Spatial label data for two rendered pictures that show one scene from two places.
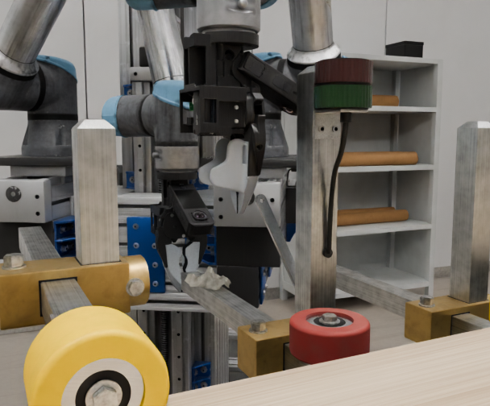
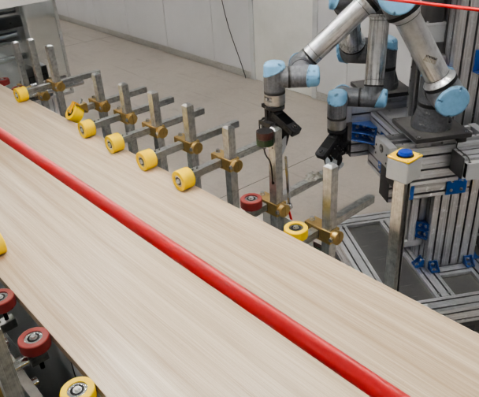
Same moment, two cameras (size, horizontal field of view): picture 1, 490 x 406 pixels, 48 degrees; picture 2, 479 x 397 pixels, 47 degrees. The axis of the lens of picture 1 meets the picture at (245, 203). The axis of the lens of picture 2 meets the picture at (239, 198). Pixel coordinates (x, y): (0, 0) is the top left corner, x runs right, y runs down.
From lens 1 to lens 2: 1.94 m
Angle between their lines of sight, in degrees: 74
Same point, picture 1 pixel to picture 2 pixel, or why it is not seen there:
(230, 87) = (265, 123)
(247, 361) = not seen: hidden behind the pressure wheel
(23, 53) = (347, 44)
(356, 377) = (219, 205)
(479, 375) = (228, 220)
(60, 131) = not seen: hidden behind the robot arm
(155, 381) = (182, 183)
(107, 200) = (227, 145)
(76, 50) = not seen: outside the picture
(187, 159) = (331, 126)
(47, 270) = (217, 155)
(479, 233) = (325, 205)
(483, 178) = (325, 185)
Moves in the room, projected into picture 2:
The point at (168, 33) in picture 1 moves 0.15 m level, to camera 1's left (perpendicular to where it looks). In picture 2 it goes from (370, 56) to (353, 47)
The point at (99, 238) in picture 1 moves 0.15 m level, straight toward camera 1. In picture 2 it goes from (226, 153) to (191, 163)
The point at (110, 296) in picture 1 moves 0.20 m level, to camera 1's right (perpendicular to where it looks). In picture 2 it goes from (227, 166) to (241, 190)
